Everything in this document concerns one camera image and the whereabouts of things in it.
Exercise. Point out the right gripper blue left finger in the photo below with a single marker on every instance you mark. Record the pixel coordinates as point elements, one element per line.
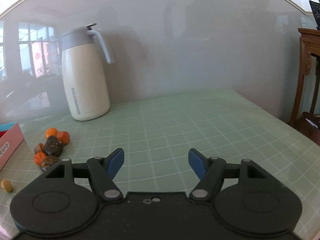
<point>102,171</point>

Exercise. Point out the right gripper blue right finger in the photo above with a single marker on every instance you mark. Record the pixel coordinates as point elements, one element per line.
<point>210,173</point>

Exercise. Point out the small orange tangerine right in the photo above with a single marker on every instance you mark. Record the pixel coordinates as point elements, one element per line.
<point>63,137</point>

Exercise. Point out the dark walnut lower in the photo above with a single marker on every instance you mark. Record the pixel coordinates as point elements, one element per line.
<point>48,161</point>

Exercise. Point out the dark walnut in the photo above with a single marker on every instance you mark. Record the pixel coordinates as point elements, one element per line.
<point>53,146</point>
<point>48,161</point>

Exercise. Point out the dark walnut upper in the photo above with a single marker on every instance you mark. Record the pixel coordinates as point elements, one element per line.
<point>53,146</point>

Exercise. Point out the orange tangerine middle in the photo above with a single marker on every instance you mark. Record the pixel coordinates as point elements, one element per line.
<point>39,157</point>

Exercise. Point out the orange tangerine top of pile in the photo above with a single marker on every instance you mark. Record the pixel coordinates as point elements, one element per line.
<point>50,132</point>

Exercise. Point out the brown nut left of pile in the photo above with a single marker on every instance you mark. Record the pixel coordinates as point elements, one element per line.
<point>38,148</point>

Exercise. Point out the white thermos jug blue lid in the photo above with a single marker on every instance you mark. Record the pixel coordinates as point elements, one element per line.
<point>83,73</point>

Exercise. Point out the colourful cardboard box red inside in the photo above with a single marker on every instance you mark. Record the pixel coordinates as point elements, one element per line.
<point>11,138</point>

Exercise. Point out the small tan peanut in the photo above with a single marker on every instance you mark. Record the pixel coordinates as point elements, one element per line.
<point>6,185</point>

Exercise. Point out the carved wooden cabinet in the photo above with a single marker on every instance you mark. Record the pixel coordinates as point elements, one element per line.
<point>304,116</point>

